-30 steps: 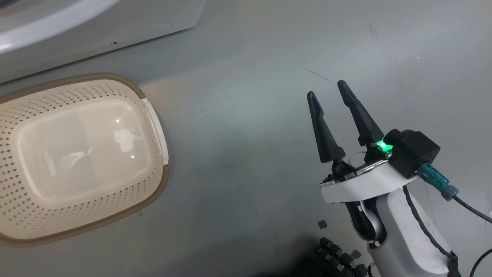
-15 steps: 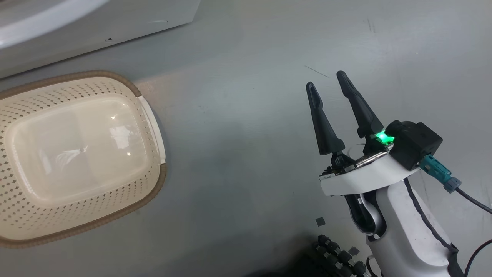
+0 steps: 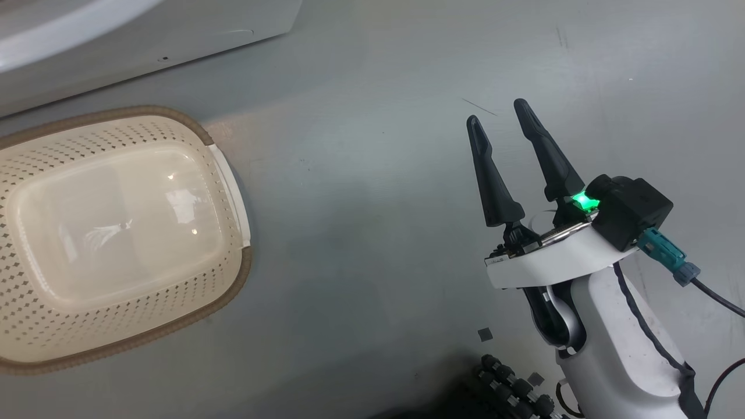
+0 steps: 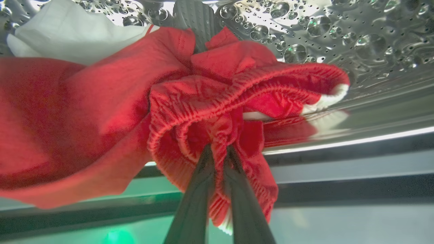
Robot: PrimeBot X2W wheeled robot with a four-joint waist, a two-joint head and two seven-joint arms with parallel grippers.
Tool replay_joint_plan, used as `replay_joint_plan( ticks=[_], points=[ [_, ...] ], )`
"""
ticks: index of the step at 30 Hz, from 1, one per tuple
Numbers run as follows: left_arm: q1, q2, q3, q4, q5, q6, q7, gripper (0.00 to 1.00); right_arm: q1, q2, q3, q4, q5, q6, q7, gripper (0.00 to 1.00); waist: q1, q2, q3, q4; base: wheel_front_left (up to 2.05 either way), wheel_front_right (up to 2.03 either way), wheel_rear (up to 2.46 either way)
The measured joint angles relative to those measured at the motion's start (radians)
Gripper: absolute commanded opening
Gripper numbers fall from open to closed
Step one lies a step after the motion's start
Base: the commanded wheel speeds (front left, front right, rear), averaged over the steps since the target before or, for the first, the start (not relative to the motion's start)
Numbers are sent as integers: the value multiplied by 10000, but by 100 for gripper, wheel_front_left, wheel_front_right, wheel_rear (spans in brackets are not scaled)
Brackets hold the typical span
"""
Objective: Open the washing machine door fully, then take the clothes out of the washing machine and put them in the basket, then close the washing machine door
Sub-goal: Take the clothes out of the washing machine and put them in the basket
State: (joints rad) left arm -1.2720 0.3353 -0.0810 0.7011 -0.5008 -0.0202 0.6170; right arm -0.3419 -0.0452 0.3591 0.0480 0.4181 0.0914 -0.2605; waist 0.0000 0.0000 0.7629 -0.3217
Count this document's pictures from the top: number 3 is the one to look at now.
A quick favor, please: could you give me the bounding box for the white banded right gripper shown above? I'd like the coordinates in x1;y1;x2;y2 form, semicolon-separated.
466;98;648;290

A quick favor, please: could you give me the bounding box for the white front-load washing machine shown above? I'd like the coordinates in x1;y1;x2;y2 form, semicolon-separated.
0;0;304;118

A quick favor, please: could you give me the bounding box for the cream perforated laundry basket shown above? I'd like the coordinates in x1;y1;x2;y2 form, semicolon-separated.
0;105;253;375

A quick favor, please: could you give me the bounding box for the teal connector right gripper cable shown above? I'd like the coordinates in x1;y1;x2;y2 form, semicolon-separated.
636;227;745;319

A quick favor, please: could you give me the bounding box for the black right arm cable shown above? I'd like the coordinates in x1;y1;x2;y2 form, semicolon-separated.
612;262;745;419

